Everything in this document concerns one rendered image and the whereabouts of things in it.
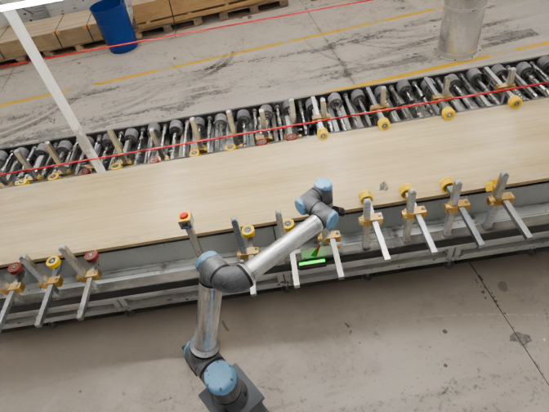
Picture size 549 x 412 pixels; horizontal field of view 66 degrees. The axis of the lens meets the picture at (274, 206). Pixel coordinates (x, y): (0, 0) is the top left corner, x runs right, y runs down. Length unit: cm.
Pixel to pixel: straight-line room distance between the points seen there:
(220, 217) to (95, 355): 151
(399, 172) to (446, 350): 123
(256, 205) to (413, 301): 139
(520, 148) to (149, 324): 294
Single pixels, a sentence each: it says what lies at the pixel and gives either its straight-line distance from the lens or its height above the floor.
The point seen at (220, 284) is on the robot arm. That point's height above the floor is 138.
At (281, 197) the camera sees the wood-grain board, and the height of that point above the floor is 90.
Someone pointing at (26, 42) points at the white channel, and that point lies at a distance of 308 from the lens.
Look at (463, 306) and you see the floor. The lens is 340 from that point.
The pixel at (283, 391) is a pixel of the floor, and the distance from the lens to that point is 305.
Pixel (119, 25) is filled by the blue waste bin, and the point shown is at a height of 43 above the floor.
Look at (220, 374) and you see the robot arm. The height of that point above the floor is 87.
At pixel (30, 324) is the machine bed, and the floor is 12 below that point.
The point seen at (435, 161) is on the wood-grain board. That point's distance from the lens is 302.
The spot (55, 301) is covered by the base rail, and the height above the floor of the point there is 69.
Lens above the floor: 284
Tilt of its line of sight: 45 degrees down
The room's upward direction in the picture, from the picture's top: 11 degrees counter-clockwise
